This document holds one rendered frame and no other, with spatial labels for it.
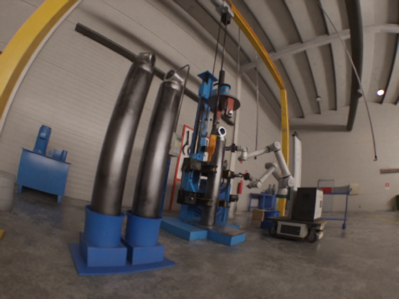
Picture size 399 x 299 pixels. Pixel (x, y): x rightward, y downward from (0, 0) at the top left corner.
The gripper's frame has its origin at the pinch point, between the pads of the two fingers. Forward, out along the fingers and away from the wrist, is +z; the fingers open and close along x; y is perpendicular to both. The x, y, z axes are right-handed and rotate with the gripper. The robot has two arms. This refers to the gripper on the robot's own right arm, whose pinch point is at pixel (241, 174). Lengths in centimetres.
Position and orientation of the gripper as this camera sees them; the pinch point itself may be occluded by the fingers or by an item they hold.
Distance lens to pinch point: 297.5
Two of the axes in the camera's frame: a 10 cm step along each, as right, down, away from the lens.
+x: -3.9, 9.2, 0.0
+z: -6.5, -2.7, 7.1
